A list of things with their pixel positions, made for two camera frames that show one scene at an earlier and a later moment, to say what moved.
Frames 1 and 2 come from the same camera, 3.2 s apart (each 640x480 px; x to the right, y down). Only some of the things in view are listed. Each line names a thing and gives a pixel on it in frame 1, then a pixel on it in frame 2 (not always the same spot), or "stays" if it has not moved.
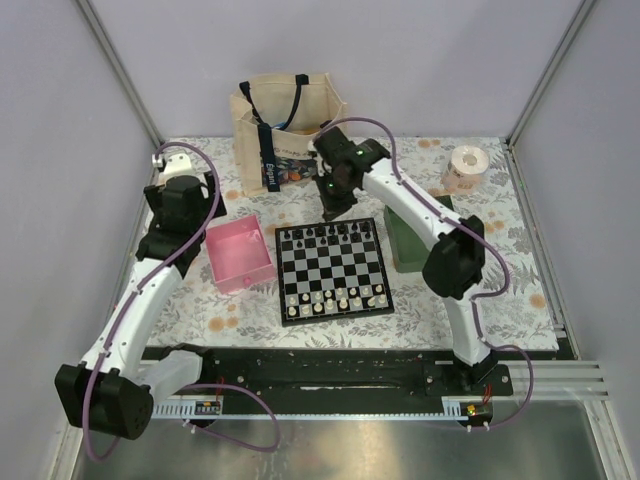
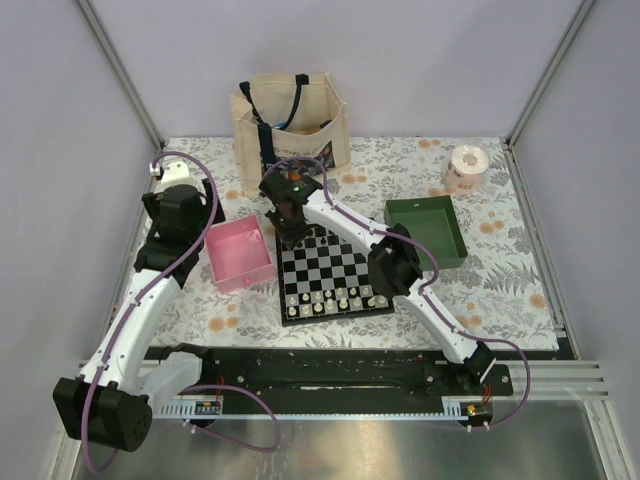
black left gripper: [210, 187] stays
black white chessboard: [331, 271] stays
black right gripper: [333, 208] to [289, 240]
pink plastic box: [238, 254] stays
